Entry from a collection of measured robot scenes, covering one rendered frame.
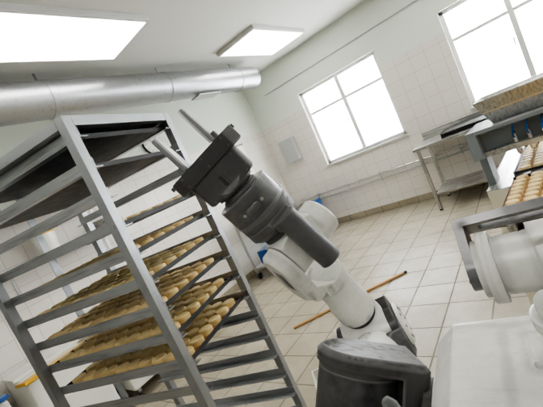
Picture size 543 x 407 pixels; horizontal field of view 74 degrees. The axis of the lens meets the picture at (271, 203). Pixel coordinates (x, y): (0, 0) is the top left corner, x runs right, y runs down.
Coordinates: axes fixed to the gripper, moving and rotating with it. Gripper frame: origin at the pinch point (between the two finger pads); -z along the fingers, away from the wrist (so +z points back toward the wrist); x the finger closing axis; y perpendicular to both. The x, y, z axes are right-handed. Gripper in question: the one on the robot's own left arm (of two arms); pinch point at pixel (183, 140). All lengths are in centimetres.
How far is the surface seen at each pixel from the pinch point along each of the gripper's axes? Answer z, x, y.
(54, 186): -23, -43, -56
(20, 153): -35, -41, -56
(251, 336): 65, -52, -80
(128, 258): 6, -40, -44
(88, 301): 6, -65, -55
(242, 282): 46, -37, -81
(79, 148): -22, -27, -48
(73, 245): -8, -53, -55
